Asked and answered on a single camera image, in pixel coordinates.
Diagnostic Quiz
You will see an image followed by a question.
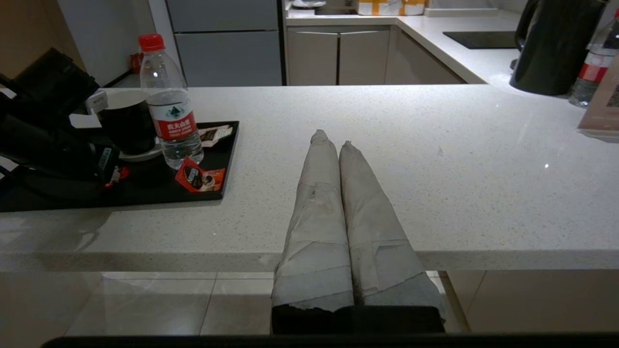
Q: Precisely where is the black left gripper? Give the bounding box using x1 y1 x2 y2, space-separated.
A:
0 114 121 201

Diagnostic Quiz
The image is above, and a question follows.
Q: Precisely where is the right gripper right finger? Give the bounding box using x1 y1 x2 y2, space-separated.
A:
339 141 445 334

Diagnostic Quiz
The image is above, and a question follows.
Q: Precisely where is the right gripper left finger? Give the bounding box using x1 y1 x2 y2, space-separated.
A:
272 130 354 334

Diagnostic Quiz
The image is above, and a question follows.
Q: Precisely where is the black rectangular serving tray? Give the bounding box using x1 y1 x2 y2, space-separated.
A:
0 121 240 213

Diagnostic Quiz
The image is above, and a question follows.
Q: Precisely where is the clear water bottle red cap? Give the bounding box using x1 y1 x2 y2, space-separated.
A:
569 12 619 108
138 33 204 170

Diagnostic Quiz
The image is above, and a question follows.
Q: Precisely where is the beige tea sachet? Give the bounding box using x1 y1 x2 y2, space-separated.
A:
198 125 233 147

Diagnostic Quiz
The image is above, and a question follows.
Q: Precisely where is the black electric kettle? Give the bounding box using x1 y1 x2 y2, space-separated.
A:
509 0 611 96

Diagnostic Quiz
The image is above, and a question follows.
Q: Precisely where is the black mug white inside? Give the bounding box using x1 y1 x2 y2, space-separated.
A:
95 90 158 155

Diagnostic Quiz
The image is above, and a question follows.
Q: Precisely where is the white round saucer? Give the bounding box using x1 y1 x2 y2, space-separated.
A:
118 144 163 162

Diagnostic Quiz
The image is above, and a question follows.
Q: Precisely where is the brown wooden door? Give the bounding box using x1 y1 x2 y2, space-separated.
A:
0 0 87 80

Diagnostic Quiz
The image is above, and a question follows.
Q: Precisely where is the grey cabinet door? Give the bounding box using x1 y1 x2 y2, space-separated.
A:
287 29 340 86
338 29 390 86

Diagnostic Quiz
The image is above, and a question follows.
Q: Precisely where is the grey drawer cabinet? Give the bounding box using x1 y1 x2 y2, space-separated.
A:
385 28 466 86

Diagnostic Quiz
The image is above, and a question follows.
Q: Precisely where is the grey tall refrigerator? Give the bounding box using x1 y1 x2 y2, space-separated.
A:
166 0 284 87

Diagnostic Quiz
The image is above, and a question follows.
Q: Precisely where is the large yellow white box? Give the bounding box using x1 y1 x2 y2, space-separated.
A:
357 0 403 16

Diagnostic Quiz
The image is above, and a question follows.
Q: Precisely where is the black induction cooktop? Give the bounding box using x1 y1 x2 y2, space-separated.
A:
442 31 519 50

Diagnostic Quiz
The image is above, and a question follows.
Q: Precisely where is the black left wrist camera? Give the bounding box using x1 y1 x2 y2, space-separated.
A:
10 47 109 129

